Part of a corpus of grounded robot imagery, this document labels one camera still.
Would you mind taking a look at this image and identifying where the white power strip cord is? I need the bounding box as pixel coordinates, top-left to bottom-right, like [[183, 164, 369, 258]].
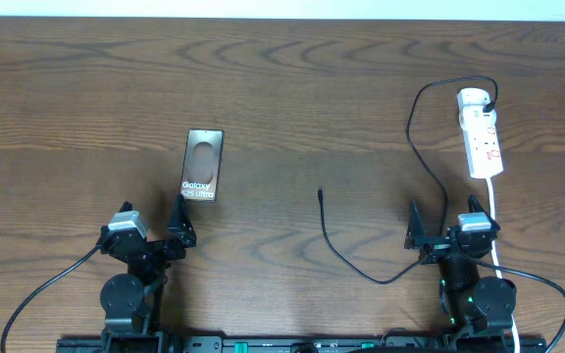
[[485, 176, 522, 353]]

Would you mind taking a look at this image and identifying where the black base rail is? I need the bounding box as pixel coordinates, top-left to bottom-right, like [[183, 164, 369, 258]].
[[55, 333, 548, 353]]

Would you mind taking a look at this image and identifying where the white charger adapter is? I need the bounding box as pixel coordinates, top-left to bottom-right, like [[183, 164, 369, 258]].
[[457, 87, 491, 110]]

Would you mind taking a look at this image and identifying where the black charger cable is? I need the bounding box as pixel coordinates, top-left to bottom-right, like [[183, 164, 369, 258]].
[[317, 76, 500, 286]]

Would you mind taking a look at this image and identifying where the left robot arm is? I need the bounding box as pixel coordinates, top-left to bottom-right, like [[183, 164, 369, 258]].
[[97, 195, 196, 352]]

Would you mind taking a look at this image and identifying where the white power strip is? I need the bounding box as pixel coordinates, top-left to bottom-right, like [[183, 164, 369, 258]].
[[459, 105, 503, 179]]

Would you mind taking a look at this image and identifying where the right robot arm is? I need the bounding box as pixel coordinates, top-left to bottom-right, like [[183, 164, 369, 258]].
[[404, 196, 517, 350]]

